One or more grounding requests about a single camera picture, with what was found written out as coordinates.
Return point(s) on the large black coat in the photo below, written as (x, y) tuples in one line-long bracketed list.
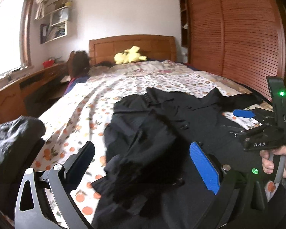
[(151, 181)]

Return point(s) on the long wooden desk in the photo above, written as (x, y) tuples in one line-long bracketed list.
[(12, 96)]

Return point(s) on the orange print bed quilt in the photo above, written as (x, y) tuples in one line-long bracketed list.
[(83, 113)]

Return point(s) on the folded black garment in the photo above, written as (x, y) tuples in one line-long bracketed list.
[(17, 140)]

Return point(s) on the white wall shelf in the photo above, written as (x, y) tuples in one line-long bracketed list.
[(54, 24)]

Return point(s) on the yellow plush toy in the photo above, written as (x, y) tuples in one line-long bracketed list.
[(131, 55)]

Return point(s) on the wooden louvred wardrobe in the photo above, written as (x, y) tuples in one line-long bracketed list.
[(242, 40)]

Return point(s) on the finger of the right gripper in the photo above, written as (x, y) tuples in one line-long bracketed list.
[(243, 113)]

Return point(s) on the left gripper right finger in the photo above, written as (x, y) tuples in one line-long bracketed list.
[(209, 173)]

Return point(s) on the window with wooden frame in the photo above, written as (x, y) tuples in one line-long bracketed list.
[(15, 18)]

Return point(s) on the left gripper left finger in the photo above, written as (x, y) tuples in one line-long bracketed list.
[(76, 166)]

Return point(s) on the right hand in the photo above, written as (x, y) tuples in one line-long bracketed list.
[(269, 166)]

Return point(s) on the wooden chair with bag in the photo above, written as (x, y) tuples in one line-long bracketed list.
[(78, 64)]

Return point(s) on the red bowl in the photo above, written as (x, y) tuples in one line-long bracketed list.
[(48, 63)]

